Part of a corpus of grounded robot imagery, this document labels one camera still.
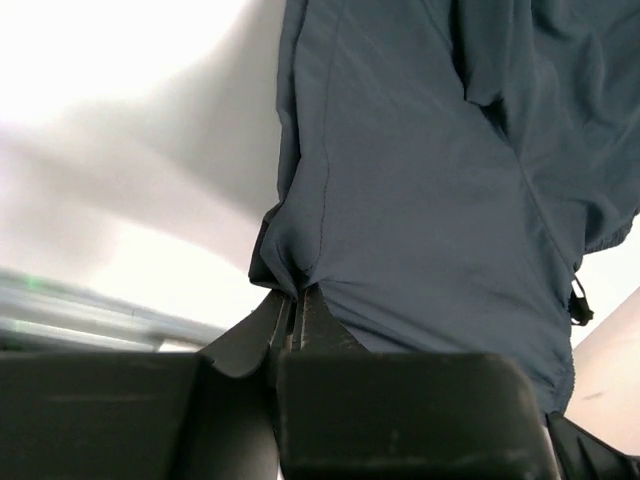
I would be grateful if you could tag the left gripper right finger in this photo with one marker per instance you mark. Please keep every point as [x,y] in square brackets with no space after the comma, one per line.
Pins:
[316,330]

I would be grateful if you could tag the dark navy shorts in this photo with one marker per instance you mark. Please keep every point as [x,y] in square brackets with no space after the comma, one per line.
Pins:
[446,165]

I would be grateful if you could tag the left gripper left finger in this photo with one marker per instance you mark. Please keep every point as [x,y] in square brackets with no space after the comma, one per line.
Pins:
[235,437]

